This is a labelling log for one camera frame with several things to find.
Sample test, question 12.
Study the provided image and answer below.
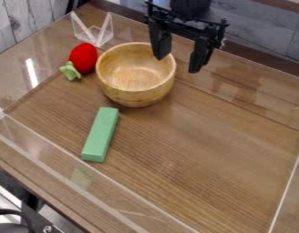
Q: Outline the red plush strawberry toy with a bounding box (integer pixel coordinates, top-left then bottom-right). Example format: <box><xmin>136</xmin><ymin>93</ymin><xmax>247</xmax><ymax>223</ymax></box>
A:
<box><xmin>60</xmin><ymin>43</ymin><xmax>99</xmax><ymax>81</ymax></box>

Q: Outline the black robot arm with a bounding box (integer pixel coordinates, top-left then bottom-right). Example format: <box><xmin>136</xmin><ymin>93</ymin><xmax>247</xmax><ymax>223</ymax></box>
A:
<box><xmin>144</xmin><ymin>0</ymin><xmax>230</xmax><ymax>73</ymax></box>

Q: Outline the black table clamp mount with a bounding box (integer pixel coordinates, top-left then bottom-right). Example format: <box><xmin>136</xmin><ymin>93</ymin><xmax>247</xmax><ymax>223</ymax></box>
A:
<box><xmin>20</xmin><ymin>203</ymin><xmax>64</xmax><ymax>233</ymax></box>

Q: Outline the black cable loop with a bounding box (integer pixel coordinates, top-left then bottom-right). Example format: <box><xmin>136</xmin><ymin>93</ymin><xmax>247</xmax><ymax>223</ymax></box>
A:
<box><xmin>0</xmin><ymin>208</ymin><xmax>32</xmax><ymax>233</ymax></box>

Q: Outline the green rectangular block stick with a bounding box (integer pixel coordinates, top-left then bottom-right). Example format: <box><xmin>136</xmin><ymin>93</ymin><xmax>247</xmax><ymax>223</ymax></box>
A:
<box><xmin>81</xmin><ymin>106</ymin><xmax>119</xmax><ymax>163</ymax></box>

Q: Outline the light wooden bowl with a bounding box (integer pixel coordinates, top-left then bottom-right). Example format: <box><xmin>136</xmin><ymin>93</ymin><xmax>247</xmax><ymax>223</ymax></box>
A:
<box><xmin>96</xmin><ymin>42</ymin><xmax>176</xmax><ymax>107</ymax></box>

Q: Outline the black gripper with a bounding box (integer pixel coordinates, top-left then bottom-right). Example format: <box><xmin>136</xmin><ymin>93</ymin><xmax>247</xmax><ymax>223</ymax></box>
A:
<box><xmin>145</xmin><ymin>0</ymin><xmax>230</xmax><ymax>74</ymax></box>

